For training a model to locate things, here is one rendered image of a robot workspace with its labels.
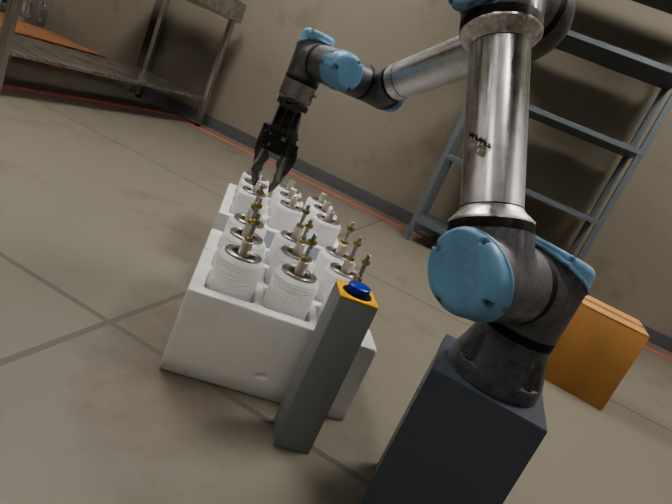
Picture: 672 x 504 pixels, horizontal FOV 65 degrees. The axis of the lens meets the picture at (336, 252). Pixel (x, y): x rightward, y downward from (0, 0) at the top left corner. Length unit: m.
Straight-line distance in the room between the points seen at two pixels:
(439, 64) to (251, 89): 3.11
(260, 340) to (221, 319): 0.09
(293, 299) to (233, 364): 0.17
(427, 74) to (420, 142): 2.58
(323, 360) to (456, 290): 0.32
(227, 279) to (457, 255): 0.49
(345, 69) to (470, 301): 0.57
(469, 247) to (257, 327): 0.50
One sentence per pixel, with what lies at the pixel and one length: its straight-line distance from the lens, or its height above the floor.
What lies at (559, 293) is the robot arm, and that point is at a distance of 0.78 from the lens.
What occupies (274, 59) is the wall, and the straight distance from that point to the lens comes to 4.03.
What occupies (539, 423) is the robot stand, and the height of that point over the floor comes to 0.30.
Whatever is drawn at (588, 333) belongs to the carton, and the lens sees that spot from 1.99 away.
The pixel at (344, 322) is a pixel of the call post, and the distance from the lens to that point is 0.89.
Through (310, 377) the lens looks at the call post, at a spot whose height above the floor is 0.15.
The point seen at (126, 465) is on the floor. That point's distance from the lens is 0.89.
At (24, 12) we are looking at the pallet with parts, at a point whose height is 0.23.
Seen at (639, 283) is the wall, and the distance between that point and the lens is 3.73.
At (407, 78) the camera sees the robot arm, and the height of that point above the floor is 0.68.
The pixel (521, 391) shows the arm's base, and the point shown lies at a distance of 0.84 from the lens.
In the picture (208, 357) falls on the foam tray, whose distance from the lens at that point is 1.07.
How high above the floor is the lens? 0.60
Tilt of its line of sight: 15 degrees down
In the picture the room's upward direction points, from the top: 24 degrees clockwise
